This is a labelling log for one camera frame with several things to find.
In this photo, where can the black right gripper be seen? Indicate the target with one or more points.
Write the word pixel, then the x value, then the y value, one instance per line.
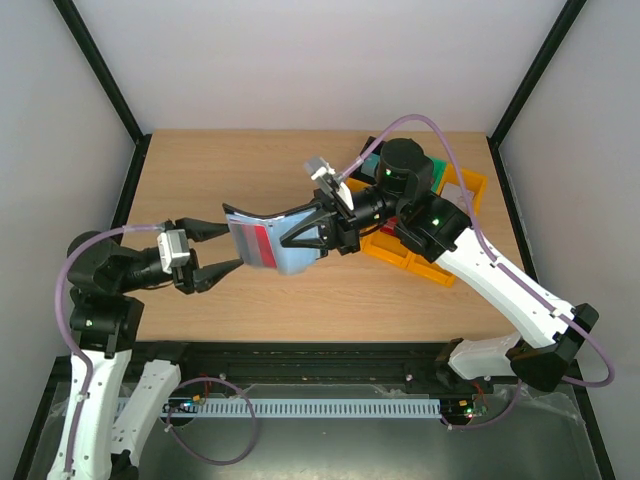
pixel 336 226

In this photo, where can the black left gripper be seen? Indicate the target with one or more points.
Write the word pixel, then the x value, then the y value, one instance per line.
pixel 189 274

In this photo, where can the black leather card holder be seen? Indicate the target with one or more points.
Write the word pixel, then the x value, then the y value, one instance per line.
pixel 289 261

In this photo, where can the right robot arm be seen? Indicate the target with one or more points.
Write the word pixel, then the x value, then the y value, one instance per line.
pixel 549 331

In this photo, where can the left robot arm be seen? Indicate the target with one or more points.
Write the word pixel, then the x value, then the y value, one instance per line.
pixel 99 319

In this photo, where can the red card in holder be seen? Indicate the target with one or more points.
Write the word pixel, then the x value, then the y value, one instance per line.
pixel 253 245

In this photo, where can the red VIP card stack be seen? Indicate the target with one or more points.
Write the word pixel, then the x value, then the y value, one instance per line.
pixel 388 229

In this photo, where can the teal card stack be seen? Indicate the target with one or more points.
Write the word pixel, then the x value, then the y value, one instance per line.
pixel 370 166

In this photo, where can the white pink card stack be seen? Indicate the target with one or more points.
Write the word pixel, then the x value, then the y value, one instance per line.
pixel 454 194

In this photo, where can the yellow bin front left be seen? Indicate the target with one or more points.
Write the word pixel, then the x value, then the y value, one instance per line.
pixel 359 183

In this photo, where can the yellow bin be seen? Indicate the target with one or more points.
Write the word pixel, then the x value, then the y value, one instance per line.
pixel 386 248
pixel 431 271
pixel 473 181
pixel 359 183

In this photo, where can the yellow bin front middle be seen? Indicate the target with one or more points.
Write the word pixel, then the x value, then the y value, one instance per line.
pixel 386 248

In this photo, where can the yellow bin front right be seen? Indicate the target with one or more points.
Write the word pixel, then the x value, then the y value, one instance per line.
pixel 431 271

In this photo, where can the green bin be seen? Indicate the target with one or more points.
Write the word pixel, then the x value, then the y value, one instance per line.
pixel 439 168

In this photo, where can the yellow bin back right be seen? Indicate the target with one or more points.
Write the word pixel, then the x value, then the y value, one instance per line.
pixel 473 181

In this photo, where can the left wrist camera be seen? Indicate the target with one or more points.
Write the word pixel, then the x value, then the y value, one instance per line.
pixel 173 249

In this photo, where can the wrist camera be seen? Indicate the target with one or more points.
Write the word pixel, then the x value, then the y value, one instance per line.
pixel 329 181
pixel 173 249

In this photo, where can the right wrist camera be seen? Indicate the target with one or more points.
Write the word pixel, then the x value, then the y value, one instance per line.
pixel 329 181

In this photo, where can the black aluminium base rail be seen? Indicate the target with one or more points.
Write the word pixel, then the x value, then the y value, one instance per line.
pixel 416 367

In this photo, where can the slotted cable duct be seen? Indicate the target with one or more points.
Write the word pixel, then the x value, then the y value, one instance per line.
pixel 313 408

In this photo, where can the left frame post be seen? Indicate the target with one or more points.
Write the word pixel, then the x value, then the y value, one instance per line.
pixel 76 25

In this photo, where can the frame post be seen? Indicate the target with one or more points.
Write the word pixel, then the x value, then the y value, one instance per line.
pixel 76 25
pixel 545 54

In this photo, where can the right frame post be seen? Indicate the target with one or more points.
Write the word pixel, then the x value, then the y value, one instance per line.
pixel 545 54

